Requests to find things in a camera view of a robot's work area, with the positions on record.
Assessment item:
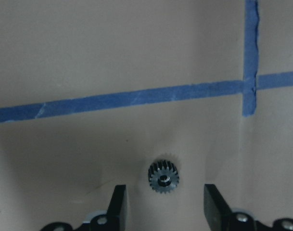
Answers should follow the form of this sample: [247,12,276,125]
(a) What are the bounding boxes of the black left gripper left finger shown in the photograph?
[106,185,126,231]

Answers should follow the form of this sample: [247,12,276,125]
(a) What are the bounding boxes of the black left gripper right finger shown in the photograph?
[204,184,232,231]

